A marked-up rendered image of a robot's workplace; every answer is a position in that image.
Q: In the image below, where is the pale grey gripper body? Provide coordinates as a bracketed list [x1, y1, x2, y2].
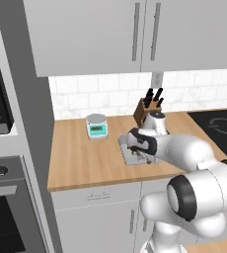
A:
[117, 133, 160, 167]

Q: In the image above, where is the grey lower cupboard door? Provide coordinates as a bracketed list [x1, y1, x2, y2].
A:
[53, 200, 141, 253]
[133, 177, 186, 253]

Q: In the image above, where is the white kitchen scale teal display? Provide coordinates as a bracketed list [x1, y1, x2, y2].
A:
[85, 113, 110, 140]

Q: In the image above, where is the wooden knife block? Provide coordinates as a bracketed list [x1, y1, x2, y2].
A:
[132, 97, 159, 128]

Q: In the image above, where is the grey drawer front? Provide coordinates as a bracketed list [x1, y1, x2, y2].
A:
[50, 182, 142, 212]

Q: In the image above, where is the black hob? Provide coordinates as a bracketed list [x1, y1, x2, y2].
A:
[187, 108, 227, 158]

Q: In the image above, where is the grey tall appliance cabinet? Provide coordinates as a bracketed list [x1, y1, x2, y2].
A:
[0, 0, 64, 253]

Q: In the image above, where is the wide grey upper cupboard door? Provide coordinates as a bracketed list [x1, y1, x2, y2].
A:
[22, 0, 143, 78]

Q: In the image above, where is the narrow grey upper cupboard door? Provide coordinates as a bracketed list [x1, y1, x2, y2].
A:
[140, 0, 227, 73]

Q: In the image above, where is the steel built-in oven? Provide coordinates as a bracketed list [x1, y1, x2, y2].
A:
[0, 155, 48, 253]

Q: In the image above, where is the grey drawer handle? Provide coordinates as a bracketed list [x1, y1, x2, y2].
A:
[86, 192, 112, 202]

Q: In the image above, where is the short grey cupboard handle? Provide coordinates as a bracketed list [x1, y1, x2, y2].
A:
[128, 209, 136, 235]
[141, 217, 149, 232]

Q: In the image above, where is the white wall socket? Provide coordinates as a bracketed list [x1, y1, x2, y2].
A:
[151, 71, 165, 89]

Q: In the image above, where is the long grey cupboard handle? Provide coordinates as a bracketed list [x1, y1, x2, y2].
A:
[131, 2, 141, 62]
[150, 2, 162, 61]

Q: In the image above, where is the grey oven handle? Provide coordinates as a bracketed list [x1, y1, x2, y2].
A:
[0, 185, 19, 199]

